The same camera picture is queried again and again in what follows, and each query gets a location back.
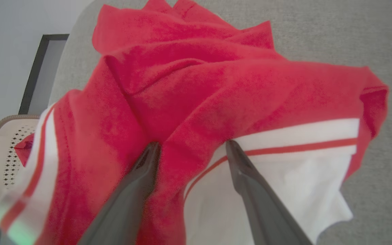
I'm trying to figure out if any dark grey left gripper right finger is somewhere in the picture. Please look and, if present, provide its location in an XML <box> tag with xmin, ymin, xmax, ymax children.
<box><xmin>225</xmin><ymin>140</ymin><xmax>314</xmax><ymax>245</ymax></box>

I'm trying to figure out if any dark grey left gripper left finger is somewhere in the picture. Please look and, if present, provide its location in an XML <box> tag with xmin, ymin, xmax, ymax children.
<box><xmin>77</xmin><ymin>142</ymin><xmax>162</xmax><ymax>245</ymax></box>

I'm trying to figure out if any red and white garment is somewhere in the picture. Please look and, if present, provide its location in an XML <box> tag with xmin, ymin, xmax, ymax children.
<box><xmin>0</xmin><ymin>0</ymin><xmax>390</xmax><ymax>245</ymax></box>

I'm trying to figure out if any beige perforated laundry basket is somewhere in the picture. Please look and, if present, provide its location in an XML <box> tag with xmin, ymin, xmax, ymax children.
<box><xmin>0</xmin><ymin>115</ymin><xmax>43</xmax><ymax>207</ymax></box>

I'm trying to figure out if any grey fabric sofa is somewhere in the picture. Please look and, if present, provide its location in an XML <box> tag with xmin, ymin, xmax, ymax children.
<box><xmin>48</xmin><ymin>0</ymin><xmax>392</xmax><ymax>245</ymax></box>

